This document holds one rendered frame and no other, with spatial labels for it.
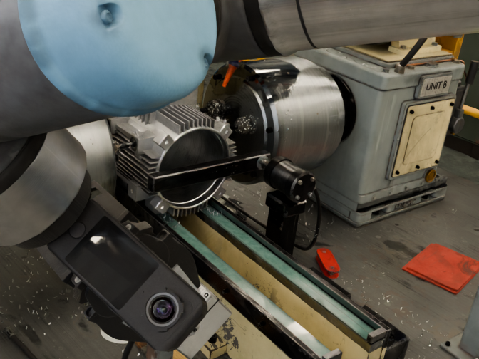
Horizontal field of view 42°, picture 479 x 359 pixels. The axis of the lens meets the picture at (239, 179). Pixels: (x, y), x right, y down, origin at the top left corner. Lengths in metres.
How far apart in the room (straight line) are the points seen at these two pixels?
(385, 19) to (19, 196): 0.23
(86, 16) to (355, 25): 0.17
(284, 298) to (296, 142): 0.33
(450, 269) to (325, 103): 0.43
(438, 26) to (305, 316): 0.72
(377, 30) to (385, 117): 1.02
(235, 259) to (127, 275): 0.72
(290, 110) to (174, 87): 0.93
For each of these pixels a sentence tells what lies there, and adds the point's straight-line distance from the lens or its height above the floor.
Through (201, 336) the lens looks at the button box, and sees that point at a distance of 0.71.
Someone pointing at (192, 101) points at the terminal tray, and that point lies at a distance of 1.17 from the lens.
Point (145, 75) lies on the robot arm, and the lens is 0.27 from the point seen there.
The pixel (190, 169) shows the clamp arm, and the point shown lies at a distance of 1.09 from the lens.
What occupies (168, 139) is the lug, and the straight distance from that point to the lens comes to 1.07.
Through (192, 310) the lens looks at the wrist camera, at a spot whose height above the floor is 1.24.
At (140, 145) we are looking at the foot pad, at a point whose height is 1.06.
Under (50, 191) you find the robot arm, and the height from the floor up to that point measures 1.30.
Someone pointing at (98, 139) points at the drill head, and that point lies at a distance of 1.00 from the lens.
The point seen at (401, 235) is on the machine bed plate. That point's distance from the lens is 1.49.
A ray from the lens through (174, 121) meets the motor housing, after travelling 1.10.
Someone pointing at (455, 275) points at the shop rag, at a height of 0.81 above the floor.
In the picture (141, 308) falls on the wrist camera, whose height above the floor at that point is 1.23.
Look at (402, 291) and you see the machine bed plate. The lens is 1.29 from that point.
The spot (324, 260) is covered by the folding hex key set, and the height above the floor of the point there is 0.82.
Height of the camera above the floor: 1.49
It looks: 25 degrees down
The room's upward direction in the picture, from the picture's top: 7 degrees clockwise
